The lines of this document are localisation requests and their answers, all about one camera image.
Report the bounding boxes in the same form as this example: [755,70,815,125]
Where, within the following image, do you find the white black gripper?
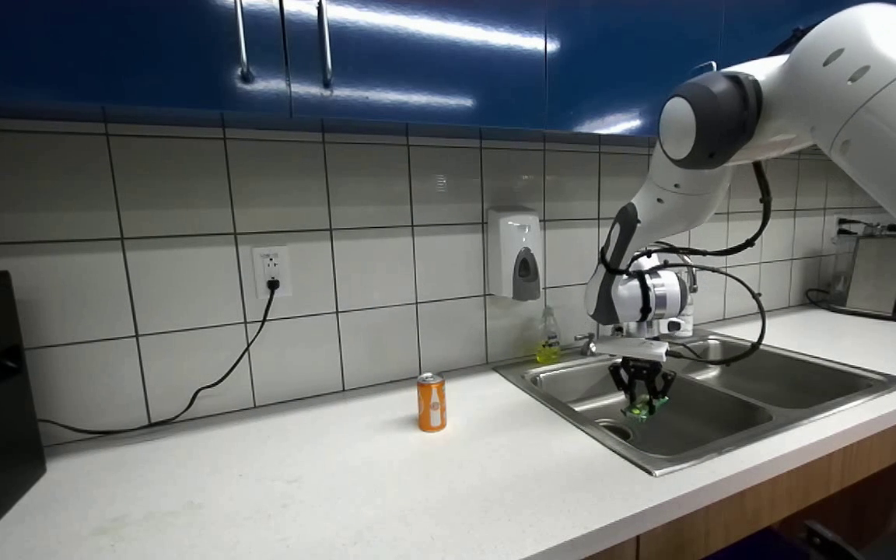
[595,258,693,415]

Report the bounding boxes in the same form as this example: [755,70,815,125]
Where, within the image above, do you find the orange soda can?
[417,374,447,433]

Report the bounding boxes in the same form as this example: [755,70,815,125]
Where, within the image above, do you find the white wall outlet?
[253,246,291,293]

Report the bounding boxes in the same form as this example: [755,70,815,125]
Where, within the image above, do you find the blue upper cabinets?
[0,0,896,143]

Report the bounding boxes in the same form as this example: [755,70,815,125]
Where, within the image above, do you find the white soap dispenser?
[486,212,541,302]

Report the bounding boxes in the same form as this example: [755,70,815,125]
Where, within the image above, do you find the yellow dish soap bottle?
[533,309,560,363]

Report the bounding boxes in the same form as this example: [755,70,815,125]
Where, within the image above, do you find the black power cord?
[33,276,283,433]

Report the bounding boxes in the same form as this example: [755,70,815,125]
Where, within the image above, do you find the metal appliance far right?
[833,218,896,318]

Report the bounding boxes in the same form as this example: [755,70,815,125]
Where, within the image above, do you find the stainless steel double sink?
[501,347,896,475]

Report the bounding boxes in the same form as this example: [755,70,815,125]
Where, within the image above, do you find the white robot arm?
[584,2,896,418]

